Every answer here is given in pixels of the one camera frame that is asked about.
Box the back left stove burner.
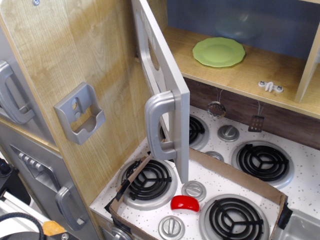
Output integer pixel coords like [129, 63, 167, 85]
[159, 113, 210, 151]

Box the back right stove burner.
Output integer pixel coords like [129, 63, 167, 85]
[230, 140, 295, 189]

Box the grey front stove knob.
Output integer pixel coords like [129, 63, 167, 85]
[158, 215, 186, 240]

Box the grey wall phone holder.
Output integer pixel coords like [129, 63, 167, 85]
[54, 82, 106, 145]

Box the grey oven knob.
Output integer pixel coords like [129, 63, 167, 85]
[111, 226, 132, 240]

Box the black braided cable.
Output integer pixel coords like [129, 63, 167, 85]
[0, 212, 46, 240]

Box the brown cardboard frame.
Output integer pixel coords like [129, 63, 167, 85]
[105, 148, 293, 240]

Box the white plastic door latch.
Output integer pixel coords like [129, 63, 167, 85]
[258, 80, 284, 93]

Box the green plastic plate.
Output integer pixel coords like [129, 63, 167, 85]
[192, 37, 246, 68]

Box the grey small stove knob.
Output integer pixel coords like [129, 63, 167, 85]
[205, 151, 225, 162]

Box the red plastic toy piece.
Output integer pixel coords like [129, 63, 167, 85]
[170, 195, 200, 213]

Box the upper grey fridge handle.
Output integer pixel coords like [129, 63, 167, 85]
[0, 60, 35, 125]

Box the front left stove burner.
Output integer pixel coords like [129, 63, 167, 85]
[123, 159, 178, 211]

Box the stove burner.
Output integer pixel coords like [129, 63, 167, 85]
[230, 140, 295, 189]
[123, 159, 178, 211]
[159, 113, 210, 151]
[198, 194, 270, 240]

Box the grey ice dispenser panel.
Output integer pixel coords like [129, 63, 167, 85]
[10, 144, 61, 193]

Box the hanging metal strainer spoon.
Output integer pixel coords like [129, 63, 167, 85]
[207, 88, 226, 119]

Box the grey back stove knob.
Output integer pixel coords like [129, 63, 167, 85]
[217, 125, 240, 142]

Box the grey centre stove knob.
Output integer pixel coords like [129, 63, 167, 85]
[181, 180, 207, 202]

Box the grey toy microwave door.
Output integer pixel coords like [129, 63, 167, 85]
[131, 0, 190, 184]

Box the hanging metal spatula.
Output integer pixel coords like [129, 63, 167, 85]
[248, 101, 265, 133]

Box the silver sink basin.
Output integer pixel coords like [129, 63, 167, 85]
[272, 209, 320, 240]

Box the front right stove burner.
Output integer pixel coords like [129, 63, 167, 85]
[198, 194, 270, 240]

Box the grey fridge handle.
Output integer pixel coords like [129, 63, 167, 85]
[55, 186, 85, 231]
[0, 60, 35, 125]

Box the lower grey fridge handle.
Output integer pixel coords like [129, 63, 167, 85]
[55, 186, 85, 231]

